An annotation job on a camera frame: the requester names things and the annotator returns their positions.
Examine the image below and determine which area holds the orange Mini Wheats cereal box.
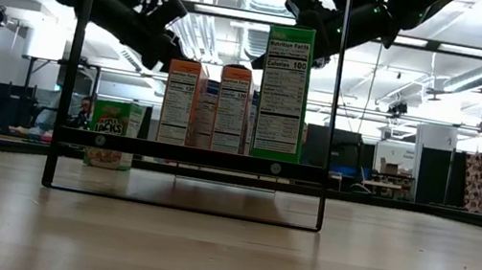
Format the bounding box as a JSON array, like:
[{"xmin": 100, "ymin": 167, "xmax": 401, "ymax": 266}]
[
  {"xmin": 209, "ymin": 61, "xmax": 259, "ymax": 156},
  {"xmin": 155, "ymin": 56, "xmax": 209, "ymax": 148}
]

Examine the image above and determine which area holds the black aluminium table frame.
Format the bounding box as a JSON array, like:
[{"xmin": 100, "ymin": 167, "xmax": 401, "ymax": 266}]
[{"xmin": 0, "ymin": 134, "xmax": 482, "ymax": 236}]

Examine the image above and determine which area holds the black partition panel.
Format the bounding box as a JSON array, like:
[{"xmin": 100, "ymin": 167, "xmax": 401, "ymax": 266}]
[{"xmin": 413, "ymin": 145, "xmax": 456, "ymax": 207}]

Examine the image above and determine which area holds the white cabinet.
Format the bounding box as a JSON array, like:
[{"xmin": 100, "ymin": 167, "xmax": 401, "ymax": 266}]
[{"xmin": 406, "ymin": 123, "xmax": 460, "ymax": 207}]

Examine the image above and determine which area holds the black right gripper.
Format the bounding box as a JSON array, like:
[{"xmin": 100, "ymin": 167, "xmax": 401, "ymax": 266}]
[{"xmin": 251, "ymin": 0, "xmax": 404, "ymax": 91}]

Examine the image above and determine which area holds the cardboard box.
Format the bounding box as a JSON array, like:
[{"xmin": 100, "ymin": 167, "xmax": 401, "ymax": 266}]
[{"xmin": 378, "ymin": 156, "xmax": 405, "ymax": 179}]

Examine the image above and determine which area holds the black cabinet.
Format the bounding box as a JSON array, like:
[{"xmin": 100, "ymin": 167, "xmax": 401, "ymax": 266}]
[{"xmin": 298, "ymin": 124, "xmax": 367, "ymax": 193}]

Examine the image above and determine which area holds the black metal rack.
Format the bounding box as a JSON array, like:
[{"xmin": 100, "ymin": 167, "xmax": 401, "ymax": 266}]
[{"xmin": 17, "ymin": 53, "xmax": 103, "ymax": 101}]

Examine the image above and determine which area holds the wooden shelf with black frame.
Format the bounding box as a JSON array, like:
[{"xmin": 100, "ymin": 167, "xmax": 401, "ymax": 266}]
[{"xmin": 40, "ymin": 0, "xmax": 358, "ymax": 233}]

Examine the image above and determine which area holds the person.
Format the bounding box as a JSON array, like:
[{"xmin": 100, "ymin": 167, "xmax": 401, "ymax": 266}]
[{"xmin": 75, "ymin": 93, "xmax": 96, "ymax": 131}]

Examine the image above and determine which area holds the green Apple Jacks cereal box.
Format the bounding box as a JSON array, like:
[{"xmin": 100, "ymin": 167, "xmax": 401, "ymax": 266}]
[
  {"xmin": 248, "ymin": 21, "xmax": 321, "ymax": 165},
  {"xmin": 82, "ymin": 95, "xmax": 148, "ymax": 173}
]

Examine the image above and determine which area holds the small wooden table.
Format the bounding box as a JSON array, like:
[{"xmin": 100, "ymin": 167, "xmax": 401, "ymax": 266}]
[{"xmin": 360, "ymin": 177, "xmax": 404, "ymax": 200}]

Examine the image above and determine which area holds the long ceiling light rail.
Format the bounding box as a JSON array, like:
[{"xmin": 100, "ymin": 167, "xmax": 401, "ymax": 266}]
[{"xmin": 107, "ymin": 0, "xmax": 482, "ymax": 59}]

